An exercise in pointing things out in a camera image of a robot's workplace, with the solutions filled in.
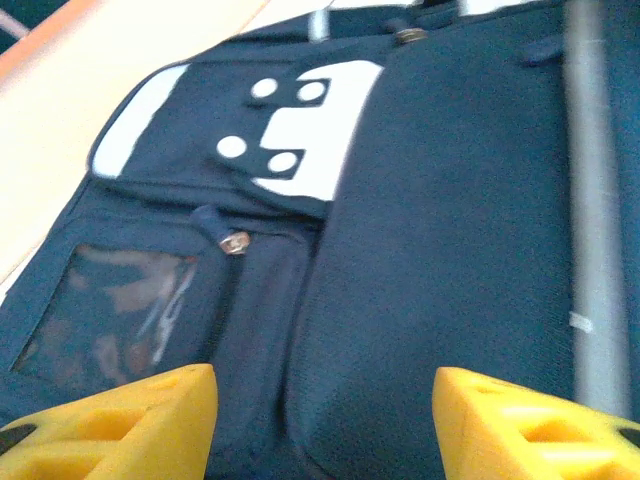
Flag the navy blue backpack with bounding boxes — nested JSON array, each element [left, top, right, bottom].
[[0, 0, 640, 480]]

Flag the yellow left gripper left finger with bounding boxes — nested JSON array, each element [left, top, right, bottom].
[[0, 363, 220, 480]]

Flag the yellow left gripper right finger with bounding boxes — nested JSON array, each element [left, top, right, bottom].
[[432, 367, 640, 480]]

